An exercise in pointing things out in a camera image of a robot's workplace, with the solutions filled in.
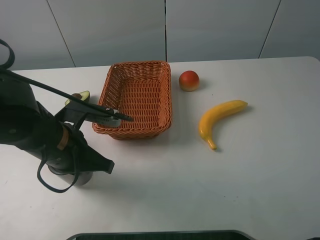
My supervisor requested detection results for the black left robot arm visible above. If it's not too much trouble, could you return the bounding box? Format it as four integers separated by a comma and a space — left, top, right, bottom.
0, 68, 133, 176

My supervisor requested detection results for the black cable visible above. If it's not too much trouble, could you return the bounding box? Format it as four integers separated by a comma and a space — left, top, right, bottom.
0, 38, 121, 194

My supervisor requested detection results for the grey translucent plastic cup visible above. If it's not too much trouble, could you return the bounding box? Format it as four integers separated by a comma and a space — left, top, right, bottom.
48, 166, 93, 187

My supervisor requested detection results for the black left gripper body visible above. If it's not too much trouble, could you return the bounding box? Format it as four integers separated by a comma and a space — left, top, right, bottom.
37, 101, 115, 176

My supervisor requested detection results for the orange-red peach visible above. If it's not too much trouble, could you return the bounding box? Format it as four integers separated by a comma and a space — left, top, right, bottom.
178, 70, 200, 92

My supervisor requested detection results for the halved avocado with pit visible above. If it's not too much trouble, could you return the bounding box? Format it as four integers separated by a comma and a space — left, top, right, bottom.
71, 90, 91, 103

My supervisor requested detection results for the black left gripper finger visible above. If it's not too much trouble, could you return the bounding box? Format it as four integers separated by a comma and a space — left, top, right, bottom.
89, 104, 134, 122
85, 114, 121, 127

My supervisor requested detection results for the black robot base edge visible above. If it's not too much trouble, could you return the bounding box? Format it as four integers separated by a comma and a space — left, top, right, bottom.
67, 230, 254, 240

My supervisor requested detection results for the brown wicker basket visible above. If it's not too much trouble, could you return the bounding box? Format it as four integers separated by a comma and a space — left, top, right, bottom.
92, 60, 173, 140

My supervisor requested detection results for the yellow banana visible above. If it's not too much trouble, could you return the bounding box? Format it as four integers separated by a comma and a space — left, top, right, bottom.
198, 100, 248, 151

